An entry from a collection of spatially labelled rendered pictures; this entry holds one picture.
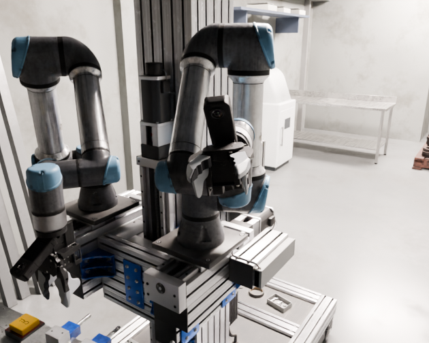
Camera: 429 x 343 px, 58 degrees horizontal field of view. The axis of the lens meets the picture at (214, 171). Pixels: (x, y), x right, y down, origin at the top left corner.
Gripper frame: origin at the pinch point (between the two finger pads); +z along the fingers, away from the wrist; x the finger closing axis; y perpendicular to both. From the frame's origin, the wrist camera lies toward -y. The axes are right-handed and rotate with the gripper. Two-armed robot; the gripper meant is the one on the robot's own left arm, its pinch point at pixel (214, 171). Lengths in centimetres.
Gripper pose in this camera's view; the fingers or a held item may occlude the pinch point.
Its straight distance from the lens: 57.3
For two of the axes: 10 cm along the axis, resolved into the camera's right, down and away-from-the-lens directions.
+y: 1.3, 9.5, 3.0
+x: -9.8, 0.8, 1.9
